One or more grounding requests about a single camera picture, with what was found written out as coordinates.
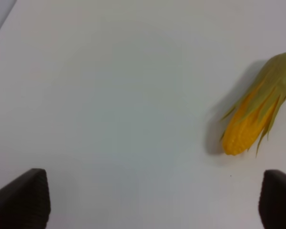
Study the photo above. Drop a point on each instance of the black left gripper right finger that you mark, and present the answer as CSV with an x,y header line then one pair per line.
x,y
272,202

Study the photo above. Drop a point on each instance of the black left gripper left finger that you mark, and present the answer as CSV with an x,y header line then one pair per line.
x,y
25,202

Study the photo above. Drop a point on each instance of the corn cob with green husk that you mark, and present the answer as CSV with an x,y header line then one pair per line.
x,y
255,112

